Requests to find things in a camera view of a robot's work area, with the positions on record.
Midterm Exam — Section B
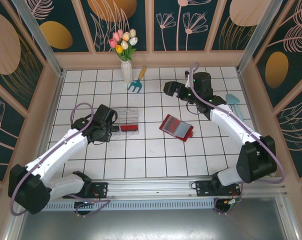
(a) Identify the plain red card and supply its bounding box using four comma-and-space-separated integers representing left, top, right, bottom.
120, 124, 139, 133

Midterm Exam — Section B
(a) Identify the red card holder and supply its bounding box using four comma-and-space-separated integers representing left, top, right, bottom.
158, 113, 195, 143

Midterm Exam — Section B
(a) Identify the grey-blue card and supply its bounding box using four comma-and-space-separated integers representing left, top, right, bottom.
173, 121, 192, 139

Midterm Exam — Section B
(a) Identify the clear plastic compartment box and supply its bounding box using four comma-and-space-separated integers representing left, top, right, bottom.
106, 107, 141, 137

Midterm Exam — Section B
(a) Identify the light blue garden trowel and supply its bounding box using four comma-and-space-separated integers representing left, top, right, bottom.
225, 93, 245, 121

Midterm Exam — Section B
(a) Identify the white ribbed vase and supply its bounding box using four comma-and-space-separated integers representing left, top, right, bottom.
120, 59, 133, 85

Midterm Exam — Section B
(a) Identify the artificial tulip bouquet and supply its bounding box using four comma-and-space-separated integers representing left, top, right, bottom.
108, 28, 138, 62

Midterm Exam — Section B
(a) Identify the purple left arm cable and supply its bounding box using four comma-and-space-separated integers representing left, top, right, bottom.
10, 101, 112, 218

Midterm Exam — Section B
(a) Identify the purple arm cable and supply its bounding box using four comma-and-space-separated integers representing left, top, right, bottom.
10, 101, 112, 218
188, 61, 286, 215

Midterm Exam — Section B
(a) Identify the teal garden fork wooden handle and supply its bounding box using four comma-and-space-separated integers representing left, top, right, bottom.
127, 66, 148, 95

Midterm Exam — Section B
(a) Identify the aluminium frame post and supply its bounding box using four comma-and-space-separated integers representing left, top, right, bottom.
236, 0, 291, 74
11, 0, 66, 77

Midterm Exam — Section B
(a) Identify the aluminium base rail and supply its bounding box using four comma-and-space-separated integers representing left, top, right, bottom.
48, 177, 288, 201

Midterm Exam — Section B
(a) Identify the slotted grey cable duct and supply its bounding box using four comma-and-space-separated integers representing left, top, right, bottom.
40, 200, 217, 212

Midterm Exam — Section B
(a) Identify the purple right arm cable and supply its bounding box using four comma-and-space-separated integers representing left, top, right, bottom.
188, 61, 286, 215

